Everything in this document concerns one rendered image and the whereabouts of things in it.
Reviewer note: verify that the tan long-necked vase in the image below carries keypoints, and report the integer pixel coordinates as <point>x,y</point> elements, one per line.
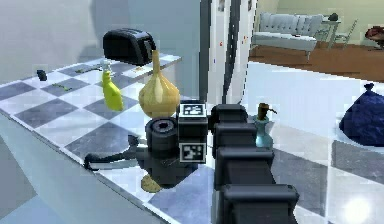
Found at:
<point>159,93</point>

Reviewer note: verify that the yellow spray bottle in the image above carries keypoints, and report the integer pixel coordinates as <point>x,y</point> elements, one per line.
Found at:
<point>111,91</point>

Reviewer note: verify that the pale side table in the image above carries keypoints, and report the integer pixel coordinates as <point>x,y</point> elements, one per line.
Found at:
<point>331,28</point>

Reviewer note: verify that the tan round baked good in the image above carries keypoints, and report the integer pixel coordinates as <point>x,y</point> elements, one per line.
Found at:
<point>150,184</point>

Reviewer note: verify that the dark red round object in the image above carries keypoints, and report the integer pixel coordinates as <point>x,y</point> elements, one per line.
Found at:
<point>376,33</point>

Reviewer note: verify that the small black block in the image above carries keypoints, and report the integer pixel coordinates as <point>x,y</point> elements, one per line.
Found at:
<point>42,75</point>

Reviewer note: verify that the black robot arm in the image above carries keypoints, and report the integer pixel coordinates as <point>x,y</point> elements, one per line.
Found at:
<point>246,166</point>

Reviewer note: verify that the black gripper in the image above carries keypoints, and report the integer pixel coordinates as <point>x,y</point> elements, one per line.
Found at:
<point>161,135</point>

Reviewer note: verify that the dark blue tied bag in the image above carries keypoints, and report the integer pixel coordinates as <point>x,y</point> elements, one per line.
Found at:
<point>365,116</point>

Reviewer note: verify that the pale grey chair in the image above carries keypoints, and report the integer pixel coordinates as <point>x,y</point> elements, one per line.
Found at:
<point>346,33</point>

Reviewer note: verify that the black toaster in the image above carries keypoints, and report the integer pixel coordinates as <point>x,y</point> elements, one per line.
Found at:
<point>128,45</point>

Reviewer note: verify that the green flat utensil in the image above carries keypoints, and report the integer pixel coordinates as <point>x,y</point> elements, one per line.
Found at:
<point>62,87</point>
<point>86,70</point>

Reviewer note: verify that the pale grey sofa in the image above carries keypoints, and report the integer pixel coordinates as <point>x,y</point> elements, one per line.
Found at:
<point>286,33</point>

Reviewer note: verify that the teal soap pump bottle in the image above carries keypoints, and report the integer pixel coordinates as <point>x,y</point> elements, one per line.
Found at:
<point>263,133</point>

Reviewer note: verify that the white fridge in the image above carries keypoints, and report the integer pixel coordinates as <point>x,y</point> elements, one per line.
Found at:
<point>218,50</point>

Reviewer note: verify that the small black table object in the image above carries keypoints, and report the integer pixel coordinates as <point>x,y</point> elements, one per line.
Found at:
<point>333,16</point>

